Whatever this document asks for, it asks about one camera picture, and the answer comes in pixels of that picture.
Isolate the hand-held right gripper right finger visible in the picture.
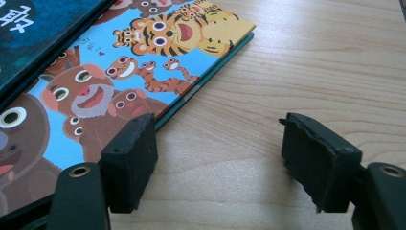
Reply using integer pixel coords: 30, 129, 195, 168
278, 111, 364, 215

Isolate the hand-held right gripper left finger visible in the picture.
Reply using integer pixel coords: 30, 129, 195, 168
100, 113, 159, 215

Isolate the light blue animal picture book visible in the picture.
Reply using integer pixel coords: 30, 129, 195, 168
0, 0, 257, 219

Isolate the dark blue monster picture book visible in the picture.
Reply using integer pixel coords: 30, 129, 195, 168
0, 0, 117, 108

